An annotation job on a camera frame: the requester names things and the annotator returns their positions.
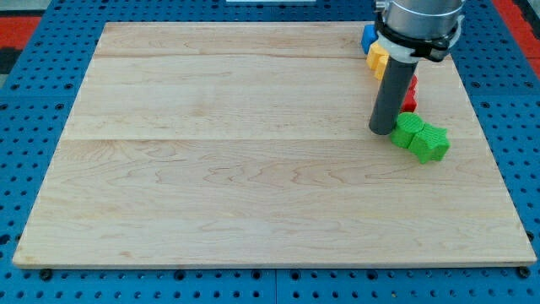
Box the blue block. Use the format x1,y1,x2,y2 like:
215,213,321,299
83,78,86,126
360,24,378,54

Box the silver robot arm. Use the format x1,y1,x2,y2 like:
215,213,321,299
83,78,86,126
374,0,465,64

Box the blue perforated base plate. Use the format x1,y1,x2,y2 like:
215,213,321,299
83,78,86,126
1,0,539,303

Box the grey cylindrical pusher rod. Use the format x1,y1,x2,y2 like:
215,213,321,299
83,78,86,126
369,57,418,135

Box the red star block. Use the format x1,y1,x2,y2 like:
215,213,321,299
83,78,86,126
401,75,418,112

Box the yellow block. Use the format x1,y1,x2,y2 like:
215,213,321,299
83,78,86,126
366,42,390,80

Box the green cylinder block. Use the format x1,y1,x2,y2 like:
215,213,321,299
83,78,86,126
390,112,425,149

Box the green star block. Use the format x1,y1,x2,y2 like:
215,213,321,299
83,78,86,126
408,123,451,164

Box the light wooden board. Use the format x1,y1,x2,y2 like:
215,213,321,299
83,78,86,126
13,22,537,269

